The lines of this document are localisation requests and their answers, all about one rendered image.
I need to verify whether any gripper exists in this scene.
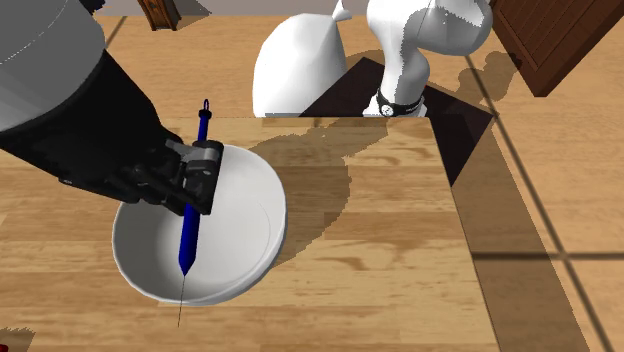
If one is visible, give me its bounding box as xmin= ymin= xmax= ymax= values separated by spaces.
xmin=0 ymin=48 xmax=226 ymax=216

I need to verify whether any small brown wooden furniture piece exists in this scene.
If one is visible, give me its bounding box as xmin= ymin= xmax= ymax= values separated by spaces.
xmin=136 ymin=0 xmax=183 ymax=32

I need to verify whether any white bowl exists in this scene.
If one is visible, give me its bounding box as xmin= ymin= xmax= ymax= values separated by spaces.
xmin=111 ymin=143 xmax=289 ymax=308

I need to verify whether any blue pen with thin tip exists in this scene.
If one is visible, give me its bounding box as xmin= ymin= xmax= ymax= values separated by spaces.
xmin=176 ymin=98 xmax=214 ymax=329

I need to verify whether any dark brown wooden cabinet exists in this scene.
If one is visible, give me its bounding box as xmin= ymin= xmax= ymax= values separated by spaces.
xmin=488 ymin=0 xmax=624 ymax=98

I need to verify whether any dark robot stand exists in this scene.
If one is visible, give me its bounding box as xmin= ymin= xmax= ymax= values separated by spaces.
xmin=299 ymin=56 xmax=497 ymax=187

